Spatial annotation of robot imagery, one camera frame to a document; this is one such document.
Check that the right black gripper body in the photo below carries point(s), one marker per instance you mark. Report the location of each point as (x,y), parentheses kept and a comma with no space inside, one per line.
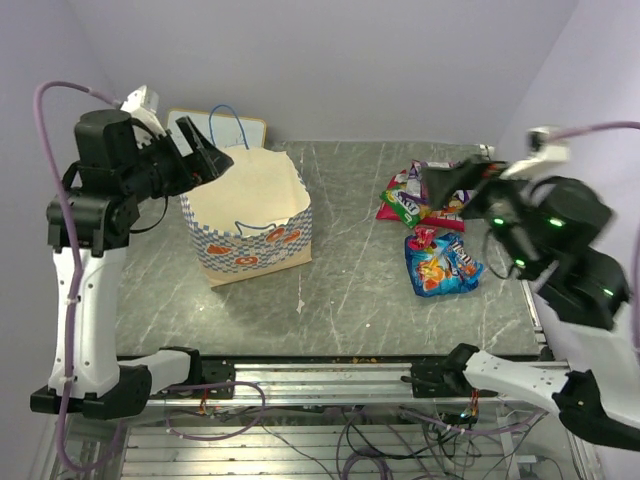
(499,201)

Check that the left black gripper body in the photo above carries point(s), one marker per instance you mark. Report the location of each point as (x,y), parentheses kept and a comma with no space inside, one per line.
(162,167)

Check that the purple snack packet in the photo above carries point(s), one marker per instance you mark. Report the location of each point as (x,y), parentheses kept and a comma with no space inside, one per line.
(415,187)

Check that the green snack packet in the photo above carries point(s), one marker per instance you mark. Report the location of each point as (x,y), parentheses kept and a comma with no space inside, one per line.
(396,204)

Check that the blue candy packet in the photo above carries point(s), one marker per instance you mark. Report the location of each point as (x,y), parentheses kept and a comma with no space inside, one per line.
(468,268)

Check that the blue checkered paper bag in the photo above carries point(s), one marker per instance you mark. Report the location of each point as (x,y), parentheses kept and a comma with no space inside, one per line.
(255,220)

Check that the large blue Blendy packet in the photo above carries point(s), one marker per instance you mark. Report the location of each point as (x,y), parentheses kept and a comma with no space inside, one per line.
(431,273)

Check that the orange snack packet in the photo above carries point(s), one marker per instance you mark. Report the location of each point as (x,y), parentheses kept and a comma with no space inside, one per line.
(449,211)

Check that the small red candy packet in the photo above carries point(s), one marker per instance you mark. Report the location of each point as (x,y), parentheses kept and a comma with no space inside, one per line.
(422,237)

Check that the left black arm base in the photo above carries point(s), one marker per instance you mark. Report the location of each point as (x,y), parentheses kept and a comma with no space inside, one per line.
(213,371)

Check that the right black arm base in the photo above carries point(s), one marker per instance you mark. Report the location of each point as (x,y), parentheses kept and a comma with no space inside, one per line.
(431,380)

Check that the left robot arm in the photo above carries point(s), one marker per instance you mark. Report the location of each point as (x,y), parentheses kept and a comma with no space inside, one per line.
(89,229)

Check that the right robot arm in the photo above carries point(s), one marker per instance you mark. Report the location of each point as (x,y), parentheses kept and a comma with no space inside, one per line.
(547,228)

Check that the small yellow-framed whiteboard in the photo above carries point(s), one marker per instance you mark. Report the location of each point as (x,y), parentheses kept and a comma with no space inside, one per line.
(222,128)

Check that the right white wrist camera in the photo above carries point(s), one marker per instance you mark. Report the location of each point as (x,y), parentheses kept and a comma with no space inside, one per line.
(544,152)

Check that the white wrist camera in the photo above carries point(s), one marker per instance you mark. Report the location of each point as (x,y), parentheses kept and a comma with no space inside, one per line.
(142,105)
(544,152)

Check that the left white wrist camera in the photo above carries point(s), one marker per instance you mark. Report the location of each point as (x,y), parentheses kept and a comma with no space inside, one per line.
(142,105)

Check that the aluminium rail frame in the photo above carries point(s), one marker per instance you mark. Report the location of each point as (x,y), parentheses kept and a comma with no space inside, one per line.
(339,420)

